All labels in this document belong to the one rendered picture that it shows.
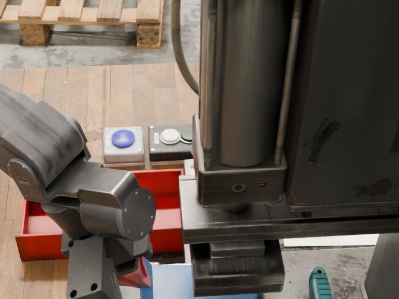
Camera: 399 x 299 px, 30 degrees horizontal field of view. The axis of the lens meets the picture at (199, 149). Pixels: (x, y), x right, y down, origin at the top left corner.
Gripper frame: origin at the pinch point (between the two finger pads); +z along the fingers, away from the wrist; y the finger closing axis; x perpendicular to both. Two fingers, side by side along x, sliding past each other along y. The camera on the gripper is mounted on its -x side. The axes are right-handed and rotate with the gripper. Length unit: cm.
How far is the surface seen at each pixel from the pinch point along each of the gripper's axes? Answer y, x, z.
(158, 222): -2.9, 18.5, 10.9
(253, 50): 26.9, -5.2, -31.9
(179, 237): 1.3, 12.7, 9.0
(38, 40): -80, 184, 72
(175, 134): 1.7, 34.5, 9.5
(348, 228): 27.3, -5.1, -4.0
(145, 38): -41, 181, 87
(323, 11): 33.6, -7.7, -34.9
